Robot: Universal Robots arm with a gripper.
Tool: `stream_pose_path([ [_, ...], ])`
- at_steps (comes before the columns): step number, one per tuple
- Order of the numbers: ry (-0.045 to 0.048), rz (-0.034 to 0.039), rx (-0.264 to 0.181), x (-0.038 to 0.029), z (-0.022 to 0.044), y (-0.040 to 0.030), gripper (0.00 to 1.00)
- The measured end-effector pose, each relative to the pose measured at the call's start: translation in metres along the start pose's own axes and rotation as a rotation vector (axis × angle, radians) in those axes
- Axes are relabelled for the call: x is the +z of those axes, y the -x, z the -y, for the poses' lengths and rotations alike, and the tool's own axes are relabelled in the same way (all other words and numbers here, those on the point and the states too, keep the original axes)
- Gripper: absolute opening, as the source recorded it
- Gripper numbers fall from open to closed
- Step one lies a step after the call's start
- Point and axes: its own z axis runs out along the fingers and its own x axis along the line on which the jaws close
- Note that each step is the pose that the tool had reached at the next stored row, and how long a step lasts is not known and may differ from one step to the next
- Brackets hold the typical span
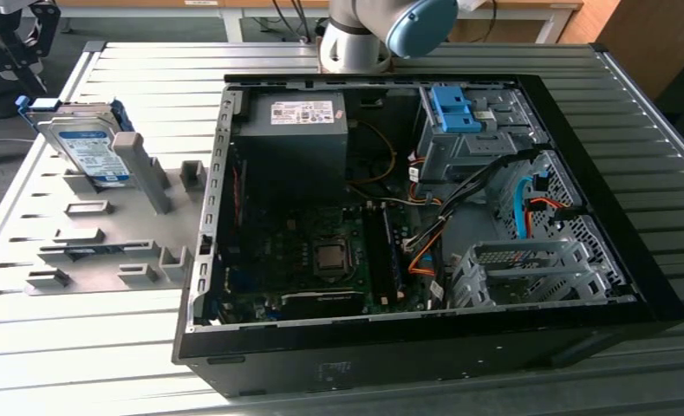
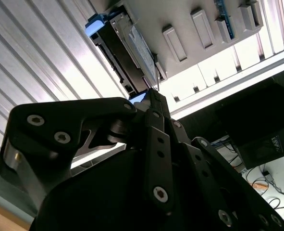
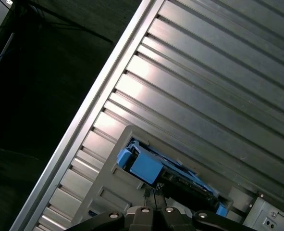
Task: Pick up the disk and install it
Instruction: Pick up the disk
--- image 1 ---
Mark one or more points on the long white-framed wooden desk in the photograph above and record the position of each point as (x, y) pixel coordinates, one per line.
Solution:
(144, 11)

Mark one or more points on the black graphics card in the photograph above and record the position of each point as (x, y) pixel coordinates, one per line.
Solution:
(323, 301)

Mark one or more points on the spare RAM stick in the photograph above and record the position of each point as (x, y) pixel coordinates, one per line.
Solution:
(95, 250)

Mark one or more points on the black mesh waste bin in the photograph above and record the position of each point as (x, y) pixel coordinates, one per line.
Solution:
(0, 106)

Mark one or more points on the metal disk bay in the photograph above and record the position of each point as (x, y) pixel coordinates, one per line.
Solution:
(549, 271)

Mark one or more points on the short white-framed wooden desk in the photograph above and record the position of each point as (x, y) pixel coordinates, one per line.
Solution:
(550, 30)

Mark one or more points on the brown wooden cabinet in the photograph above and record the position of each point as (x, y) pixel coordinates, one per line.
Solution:
(653, 43)

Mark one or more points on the hard disk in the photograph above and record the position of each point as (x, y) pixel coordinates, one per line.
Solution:
(87, 147)

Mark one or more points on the grey parts rack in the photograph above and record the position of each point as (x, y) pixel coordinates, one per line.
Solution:
(122, 225)

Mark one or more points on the black PC case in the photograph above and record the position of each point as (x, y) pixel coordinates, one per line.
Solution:
(375, 346)

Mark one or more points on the CPU socket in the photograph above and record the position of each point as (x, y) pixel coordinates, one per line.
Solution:
(330, 238)

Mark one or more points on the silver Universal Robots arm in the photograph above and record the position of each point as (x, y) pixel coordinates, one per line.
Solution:
(350, 47)

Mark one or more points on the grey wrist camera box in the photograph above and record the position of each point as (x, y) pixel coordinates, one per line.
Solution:
(5, 4)

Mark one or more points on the grey optical drive cage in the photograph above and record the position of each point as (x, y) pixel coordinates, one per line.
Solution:
(474, 151)

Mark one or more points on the grey power supply unit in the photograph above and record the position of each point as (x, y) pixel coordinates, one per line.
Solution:
(295, 125)

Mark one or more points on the green motherboard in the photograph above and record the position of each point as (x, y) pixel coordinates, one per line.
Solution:
(359, 268)

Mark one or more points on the blue plastic drive latch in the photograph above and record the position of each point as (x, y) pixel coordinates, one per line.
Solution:
(454, 108)

